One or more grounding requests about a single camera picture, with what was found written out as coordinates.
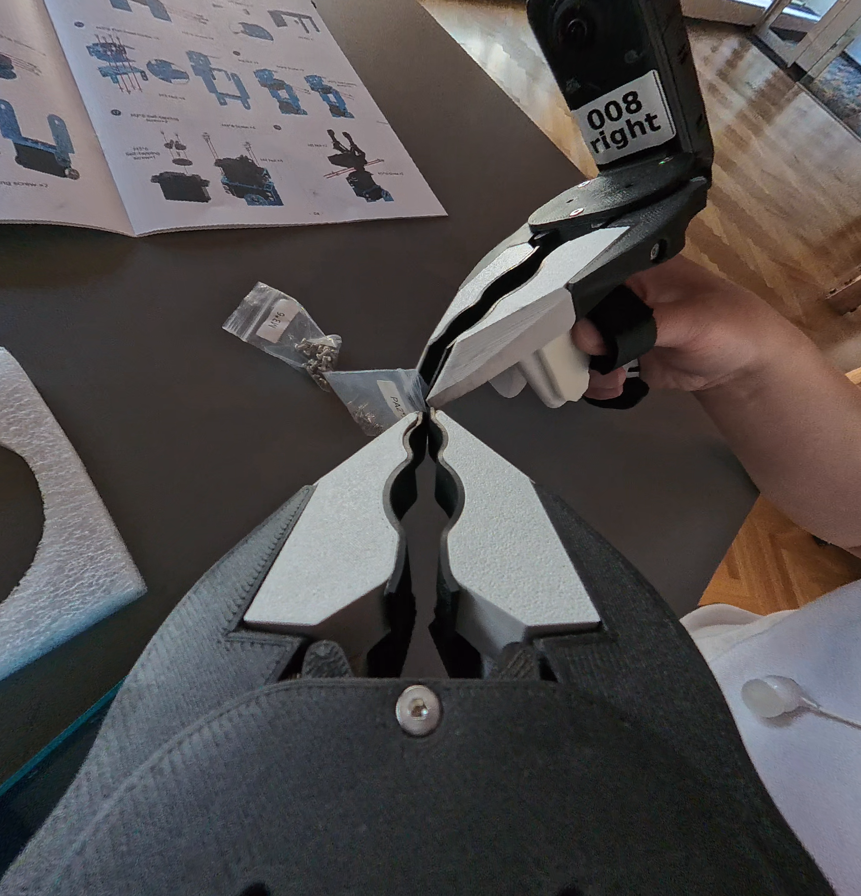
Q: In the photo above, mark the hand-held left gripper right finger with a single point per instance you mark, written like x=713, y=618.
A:
x=521, y=553

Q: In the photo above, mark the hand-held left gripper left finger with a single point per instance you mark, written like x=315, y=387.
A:
x=332, y=560

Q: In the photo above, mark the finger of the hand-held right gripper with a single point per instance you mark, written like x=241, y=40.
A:
x=521, y=329
x=486, y=280

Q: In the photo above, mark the clear bag of tiny screws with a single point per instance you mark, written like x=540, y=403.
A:
x=374, y=399

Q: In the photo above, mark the clear bag of large screws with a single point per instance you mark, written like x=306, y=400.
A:
x=276, y=325

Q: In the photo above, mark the blue bracket with black servo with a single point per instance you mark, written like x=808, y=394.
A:
x=39, y=756

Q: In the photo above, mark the person's right forearm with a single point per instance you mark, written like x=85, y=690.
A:
x=808, y=448

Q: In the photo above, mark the dark grey desk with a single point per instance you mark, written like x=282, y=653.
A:
x=192, y=294

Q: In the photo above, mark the person's right hand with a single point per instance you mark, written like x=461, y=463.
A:
x=710, y=336

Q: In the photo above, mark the illustrated instruction booklet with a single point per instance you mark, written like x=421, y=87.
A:
x=227, y=105

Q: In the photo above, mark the person's white shirt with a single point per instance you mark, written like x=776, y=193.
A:
x=808, y=700

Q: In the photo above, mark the white foam frame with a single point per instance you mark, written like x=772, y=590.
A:
x=67, y=546

